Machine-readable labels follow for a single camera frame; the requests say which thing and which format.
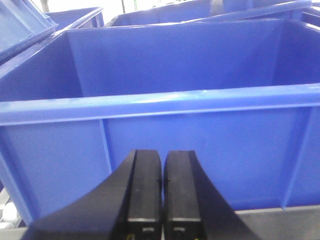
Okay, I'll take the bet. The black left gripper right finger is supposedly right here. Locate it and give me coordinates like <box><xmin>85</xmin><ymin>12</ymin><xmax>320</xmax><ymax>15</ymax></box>
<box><xmin>164</xmin><ymin>150</ymin><xmax>257</xmax><ymax>240</ymax></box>

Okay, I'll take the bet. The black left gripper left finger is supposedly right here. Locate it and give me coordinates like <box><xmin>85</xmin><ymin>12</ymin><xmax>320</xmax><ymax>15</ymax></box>
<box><xmin>22</xmin><ymin>149</ymin><xmax>162</xmax><ymax>240</ymax></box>

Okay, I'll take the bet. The blue plastic bin middle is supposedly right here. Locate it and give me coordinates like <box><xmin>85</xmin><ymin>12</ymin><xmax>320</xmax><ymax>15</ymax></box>
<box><xmin>0</xmin><ymin>19</ymin><xmax>320</xmax><ymax>223</ymax></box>

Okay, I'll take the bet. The blue bin rear left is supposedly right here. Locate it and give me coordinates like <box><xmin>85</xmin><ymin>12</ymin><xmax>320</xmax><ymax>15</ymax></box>
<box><xmin>45</xmin><ymin>7</ymin><xmax>105</xmax><ymax>31</ymax></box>

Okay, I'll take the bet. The blue bin rear middle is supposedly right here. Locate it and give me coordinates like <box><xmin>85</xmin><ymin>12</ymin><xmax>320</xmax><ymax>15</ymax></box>
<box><xmin>106</xmin><ymin>0</ymin><xmax>312</xmax><ymax>27</ymax></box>

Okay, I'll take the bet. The blue bin far left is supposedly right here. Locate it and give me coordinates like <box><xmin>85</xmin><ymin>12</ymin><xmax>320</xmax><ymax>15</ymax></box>
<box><xmin>0</xmin><ymin>0</ymin><xmax>58</xmax><ymax>64</ymax></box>

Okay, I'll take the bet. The blue bin rear right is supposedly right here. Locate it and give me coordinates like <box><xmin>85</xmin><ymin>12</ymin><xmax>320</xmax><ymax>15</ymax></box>
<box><xmin>300</xmin><ymin>5</ymin><xmax>320</xmax><ymax>31</ymax></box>

